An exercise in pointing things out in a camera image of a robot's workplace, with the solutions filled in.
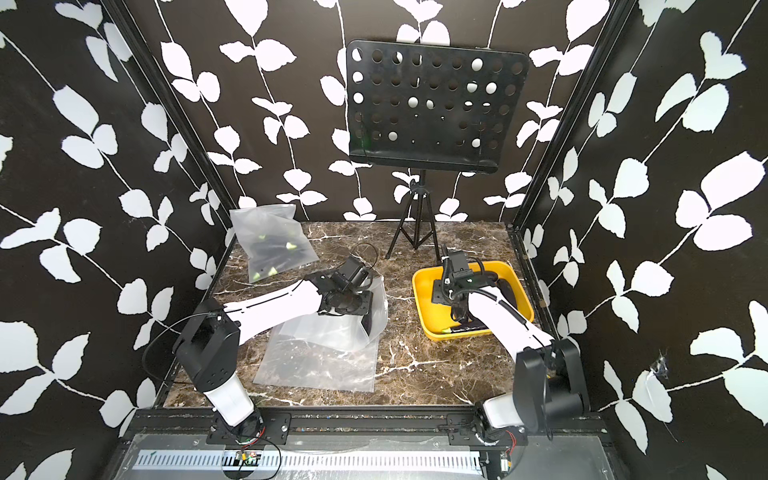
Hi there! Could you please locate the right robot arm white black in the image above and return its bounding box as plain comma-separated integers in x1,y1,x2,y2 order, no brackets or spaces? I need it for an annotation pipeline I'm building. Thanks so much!
437,272,590,433

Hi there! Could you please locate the clear zip-top bag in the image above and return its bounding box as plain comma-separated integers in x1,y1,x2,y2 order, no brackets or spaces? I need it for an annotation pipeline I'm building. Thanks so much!
230,204,319,283
279,273,388,352

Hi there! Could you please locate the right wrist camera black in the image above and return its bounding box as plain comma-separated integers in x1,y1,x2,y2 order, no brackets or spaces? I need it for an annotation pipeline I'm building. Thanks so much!
443,250,474,284

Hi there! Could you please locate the stack of clear zip-top bags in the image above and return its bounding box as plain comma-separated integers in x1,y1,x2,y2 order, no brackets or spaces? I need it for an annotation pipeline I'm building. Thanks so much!
253,333,379,393

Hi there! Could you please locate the yellow plastic tray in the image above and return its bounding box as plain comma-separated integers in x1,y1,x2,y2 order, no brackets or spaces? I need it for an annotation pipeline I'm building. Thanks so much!
412,261,535,341

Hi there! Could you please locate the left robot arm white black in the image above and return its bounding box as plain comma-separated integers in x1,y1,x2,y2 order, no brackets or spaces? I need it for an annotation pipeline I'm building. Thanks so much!
173,271,386,437

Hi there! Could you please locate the black perforated music stand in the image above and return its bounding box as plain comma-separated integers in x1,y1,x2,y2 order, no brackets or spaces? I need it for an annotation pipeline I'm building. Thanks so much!
347,40,530,249

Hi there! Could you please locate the black front mounting rail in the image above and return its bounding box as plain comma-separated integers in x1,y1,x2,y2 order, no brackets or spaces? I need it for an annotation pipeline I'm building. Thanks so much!
126,404,608,449

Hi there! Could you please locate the white perforated strip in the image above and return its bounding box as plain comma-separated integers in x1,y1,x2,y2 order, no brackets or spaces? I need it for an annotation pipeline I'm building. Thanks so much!
129,449,482,475

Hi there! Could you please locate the clear zip-top bag top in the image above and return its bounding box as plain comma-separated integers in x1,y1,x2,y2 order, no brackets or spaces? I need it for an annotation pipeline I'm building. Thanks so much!
230,204,319,283

